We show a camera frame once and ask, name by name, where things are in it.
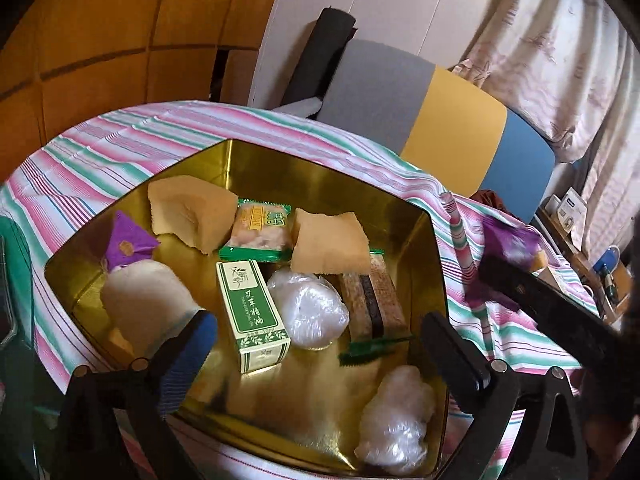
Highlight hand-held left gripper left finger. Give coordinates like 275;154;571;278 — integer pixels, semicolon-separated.
52;310;219;480

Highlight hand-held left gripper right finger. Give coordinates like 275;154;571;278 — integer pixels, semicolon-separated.
421;311;591;480

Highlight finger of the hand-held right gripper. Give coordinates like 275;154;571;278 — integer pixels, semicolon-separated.
477;254;621;361

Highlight purple paper packet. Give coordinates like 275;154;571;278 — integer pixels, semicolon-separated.
462;220;538;311
102;210;161;273

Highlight clear plastic bundle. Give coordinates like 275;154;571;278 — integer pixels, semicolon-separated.
356;365;437;468
266;266;351;351

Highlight brown snack bar packet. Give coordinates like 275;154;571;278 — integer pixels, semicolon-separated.
337;249;416;368

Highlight green snack packet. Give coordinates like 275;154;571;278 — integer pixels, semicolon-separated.
218;198;295;263

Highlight gold tin box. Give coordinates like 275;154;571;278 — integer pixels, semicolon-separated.
44;139;451;478

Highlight side shelf with clutter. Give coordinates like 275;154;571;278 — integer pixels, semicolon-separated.
532;205;633;321

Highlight green white carton box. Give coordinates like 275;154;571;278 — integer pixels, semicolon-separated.
216;259;292;375

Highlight white carton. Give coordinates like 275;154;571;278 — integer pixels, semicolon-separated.
552;187;588;233

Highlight dark red cloth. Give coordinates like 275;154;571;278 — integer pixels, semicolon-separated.
472;189;526;223

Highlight green cloth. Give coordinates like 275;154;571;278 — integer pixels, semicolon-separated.
0;216;36;391

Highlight grey yellow blue chair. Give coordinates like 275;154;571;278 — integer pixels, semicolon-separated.
315;39;558;223

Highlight striped cloth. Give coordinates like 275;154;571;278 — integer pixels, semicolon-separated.
0;100;601;480

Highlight pale patterned curtain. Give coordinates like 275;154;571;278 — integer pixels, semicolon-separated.
450;0;640;281

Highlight wooden wardrobe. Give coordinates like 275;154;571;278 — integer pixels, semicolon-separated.
0;0;291;176

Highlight black rolled mat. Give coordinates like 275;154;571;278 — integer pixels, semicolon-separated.
282;6;357;108

